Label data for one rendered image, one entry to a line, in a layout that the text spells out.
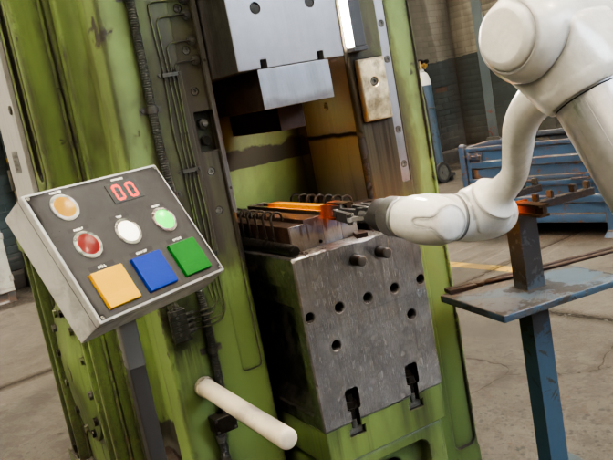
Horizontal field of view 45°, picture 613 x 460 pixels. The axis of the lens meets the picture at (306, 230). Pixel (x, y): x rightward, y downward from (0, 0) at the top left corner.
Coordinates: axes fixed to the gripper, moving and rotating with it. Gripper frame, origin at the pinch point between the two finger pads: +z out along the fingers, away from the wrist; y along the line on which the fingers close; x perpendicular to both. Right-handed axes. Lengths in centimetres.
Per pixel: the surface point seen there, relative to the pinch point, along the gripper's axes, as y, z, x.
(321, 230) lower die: -3.0, 5.2, -4.8
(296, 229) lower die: -9.8, 5.2, -2.9
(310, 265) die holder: -11.2, -1.0, -10.8
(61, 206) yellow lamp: -67, -11, 17
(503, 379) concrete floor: 107, 67, -102
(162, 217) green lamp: -46.3, -6.0, 9.7
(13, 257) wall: 2, 608, -85
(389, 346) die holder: 7.1, -1.7, -37.6
